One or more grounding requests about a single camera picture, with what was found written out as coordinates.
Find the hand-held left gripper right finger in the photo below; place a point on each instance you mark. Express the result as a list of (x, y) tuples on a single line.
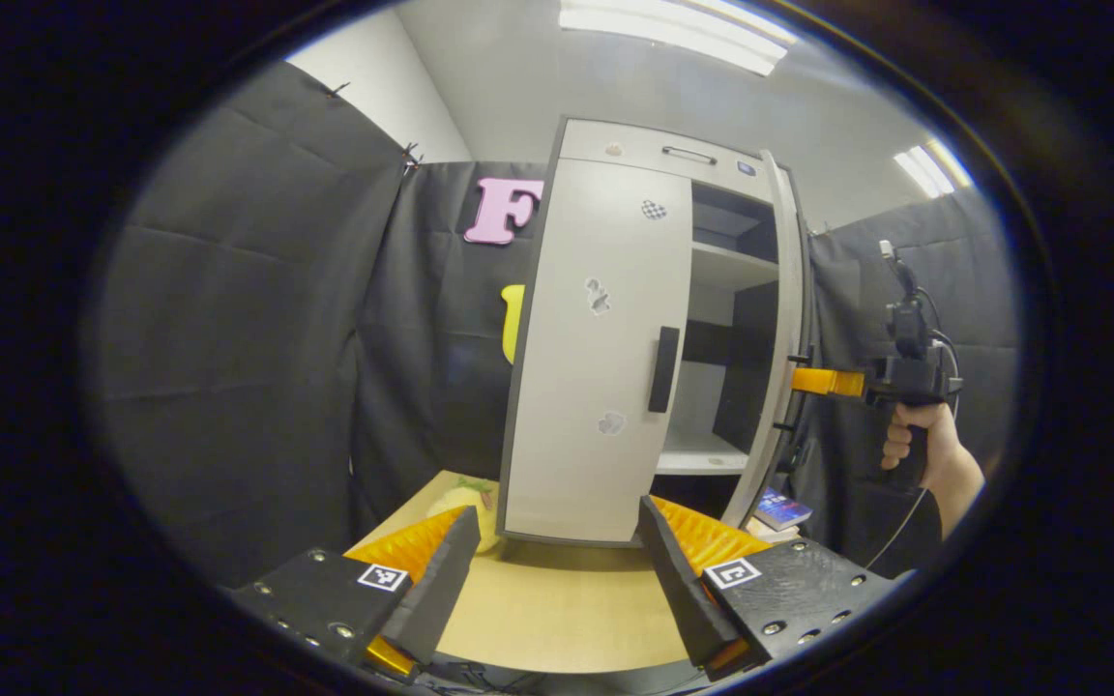
[(678, 590)]

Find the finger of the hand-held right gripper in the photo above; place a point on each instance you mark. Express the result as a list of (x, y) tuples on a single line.
[(828, 382)]

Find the black backdrop cloth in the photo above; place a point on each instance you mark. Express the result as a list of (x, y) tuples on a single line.
[(248, 338)]

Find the black cloth clip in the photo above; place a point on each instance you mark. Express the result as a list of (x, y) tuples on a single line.
[(411, 158)]

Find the colourful cover book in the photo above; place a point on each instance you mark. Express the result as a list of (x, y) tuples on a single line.
[(782, 508)]

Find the white cabinet shelf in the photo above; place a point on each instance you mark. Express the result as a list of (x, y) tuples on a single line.
[(726, 266)]

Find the grey shoe cabinet door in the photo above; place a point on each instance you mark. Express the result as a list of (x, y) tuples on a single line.
[(777, 290), (586, 387)]

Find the small ceiling light panel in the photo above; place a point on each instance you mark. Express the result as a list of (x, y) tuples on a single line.
[(932, 169)]

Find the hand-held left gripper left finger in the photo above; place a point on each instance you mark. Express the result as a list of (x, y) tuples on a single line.
[(446, 590)]

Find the grey double-door shoe cabinet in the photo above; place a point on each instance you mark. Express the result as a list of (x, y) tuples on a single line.
[(750, 387)]

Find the large ceiling light panel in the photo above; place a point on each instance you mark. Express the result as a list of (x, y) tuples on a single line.
[(683, 29)]

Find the white cabinet bottom board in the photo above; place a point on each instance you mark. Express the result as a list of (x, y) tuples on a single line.
[(697, 452)]

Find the white bordered book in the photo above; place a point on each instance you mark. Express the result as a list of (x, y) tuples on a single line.
[(770, 530)]

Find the yellow plush toy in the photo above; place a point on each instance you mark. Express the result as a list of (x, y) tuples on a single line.
[(465, 507)]

